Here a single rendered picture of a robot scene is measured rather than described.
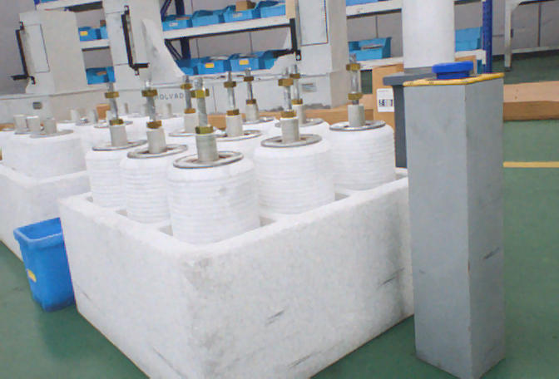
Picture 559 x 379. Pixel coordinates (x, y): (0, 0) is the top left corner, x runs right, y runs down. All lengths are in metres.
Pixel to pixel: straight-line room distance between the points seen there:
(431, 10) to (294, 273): 0.60
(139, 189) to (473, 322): 0.39
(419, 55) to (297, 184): 0.48
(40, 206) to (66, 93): 2.89
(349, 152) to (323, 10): 2.07
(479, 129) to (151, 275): 0.36
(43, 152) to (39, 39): 2.85
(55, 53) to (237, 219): 3.39
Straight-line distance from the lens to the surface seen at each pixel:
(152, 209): 0.63
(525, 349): 0.69
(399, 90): 0.99
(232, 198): 0.52
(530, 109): 2.42
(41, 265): 0.87
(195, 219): 0.52
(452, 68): 0.54
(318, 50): 2.71
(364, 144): 0.66
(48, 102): 3.78
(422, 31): 0.99
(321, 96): 2.65
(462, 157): 0.52
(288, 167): 0.58
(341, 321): 0.63
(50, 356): 0.78
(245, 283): 0.51
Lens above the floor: 0.35
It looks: 12 degrees down
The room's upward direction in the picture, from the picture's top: 6 degrees counter-clockwise
